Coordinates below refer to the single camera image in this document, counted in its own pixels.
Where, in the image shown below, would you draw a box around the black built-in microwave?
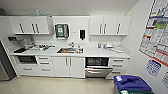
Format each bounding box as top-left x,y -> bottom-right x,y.
16,55 -> 38,65

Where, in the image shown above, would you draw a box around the stainless steel sink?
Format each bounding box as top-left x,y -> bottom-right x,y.
56,47 -> 85,55

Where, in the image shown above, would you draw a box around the small blue wall notice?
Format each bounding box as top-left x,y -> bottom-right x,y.
145,59 -> 163,78

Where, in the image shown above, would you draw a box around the dish drying rack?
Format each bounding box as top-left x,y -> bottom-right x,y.
32,42 -> 55,51

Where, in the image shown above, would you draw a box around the white dish cloth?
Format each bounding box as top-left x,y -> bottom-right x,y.
114,46 -> 126,54

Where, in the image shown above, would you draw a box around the blue white soap bottle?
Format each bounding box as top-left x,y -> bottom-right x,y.
97,41 -> 102,49

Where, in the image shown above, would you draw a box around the white stacked dishes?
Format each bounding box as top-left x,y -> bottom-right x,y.
104,42 -> 115,51

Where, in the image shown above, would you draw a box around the stainless steel refrigerator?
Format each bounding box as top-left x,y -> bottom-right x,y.
0,39 -> 17,82

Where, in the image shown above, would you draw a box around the blue lid trash bin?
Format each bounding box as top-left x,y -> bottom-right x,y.
112,74 -> 153,94

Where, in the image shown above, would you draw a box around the chrome faucet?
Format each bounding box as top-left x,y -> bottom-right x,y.
68,41 -> 75,49

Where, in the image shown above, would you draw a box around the green lid trash bin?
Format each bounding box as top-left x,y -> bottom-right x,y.
119,88 -> 155,94

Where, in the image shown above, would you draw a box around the stainless steel dishwasher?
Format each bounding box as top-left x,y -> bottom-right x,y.
84,56 -> 114,80

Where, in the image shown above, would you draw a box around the white wall cabinet black handles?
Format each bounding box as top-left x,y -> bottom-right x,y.
89,14 -> 132,36

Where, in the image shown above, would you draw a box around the grey paper towel dispenser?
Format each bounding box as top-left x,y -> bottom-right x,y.
54,23 -> 70,40

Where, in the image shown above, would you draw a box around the black soap dispenser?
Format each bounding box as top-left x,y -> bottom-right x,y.
79,29 -> 87,41

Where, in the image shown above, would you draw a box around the small green wall notice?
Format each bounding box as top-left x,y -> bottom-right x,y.
162,71 -> 168,89

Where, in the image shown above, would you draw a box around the pale blue bottle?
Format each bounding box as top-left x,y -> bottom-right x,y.
35,9 -> 41,17

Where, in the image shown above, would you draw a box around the white drawer unit wide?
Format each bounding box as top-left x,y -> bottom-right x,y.
15,54 -> 56,78

